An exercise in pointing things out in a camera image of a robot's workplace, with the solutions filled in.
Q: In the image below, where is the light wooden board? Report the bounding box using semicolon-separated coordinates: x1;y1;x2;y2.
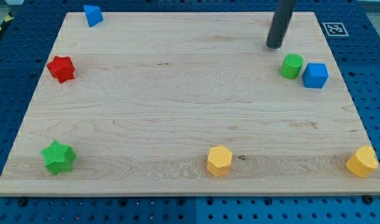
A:
0;12;380;197

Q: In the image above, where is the yellow hexagon block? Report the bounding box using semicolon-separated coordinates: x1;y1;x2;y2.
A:
207;145;233;177

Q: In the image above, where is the green cylinder block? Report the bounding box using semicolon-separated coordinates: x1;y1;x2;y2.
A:
280;54;304;79

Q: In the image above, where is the blue cube block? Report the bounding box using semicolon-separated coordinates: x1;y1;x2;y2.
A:
302;63;329;88

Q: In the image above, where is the red star block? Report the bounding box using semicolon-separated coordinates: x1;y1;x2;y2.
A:
46;56;75;84

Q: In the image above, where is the blue triangular prism block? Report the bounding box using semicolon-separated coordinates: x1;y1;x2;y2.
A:
83;5;103;27

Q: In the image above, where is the green star block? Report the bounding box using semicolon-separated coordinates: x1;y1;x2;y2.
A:
40;140;77;175

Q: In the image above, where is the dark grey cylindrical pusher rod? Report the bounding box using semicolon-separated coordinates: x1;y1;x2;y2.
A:
265;0;297;49

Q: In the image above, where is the white fiducial marker tag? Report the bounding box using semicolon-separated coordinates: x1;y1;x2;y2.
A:
323;22;349;37

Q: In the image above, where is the yellow cylinder block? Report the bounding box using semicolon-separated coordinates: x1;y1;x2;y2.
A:
345;146;379;178

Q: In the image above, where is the black bolt left front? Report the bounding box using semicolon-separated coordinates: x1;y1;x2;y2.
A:
17;197;28;207

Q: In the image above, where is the black bolt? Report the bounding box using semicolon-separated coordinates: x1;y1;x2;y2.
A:
17;197;28;207
362;195;374;205

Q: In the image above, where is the black bolt right front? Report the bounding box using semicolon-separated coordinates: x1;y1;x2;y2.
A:
362;195;374;205

